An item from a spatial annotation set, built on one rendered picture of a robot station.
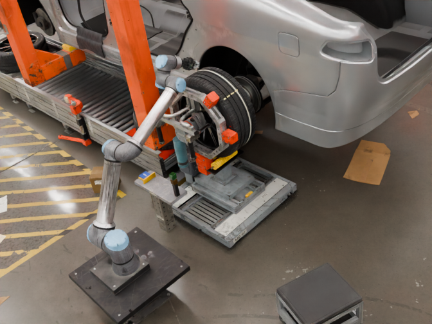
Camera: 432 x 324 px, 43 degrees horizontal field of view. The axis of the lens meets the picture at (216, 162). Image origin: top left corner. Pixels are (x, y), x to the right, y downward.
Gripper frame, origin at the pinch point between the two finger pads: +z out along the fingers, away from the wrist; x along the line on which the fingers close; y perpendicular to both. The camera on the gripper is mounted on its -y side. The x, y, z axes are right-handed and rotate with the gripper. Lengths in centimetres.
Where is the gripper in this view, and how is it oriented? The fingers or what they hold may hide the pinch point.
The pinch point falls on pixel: (197, 64)
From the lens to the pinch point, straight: 394.6
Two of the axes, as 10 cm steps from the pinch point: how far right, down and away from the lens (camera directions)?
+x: 1.3, -9.7, -2.1
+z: 7.0, -0.6, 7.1
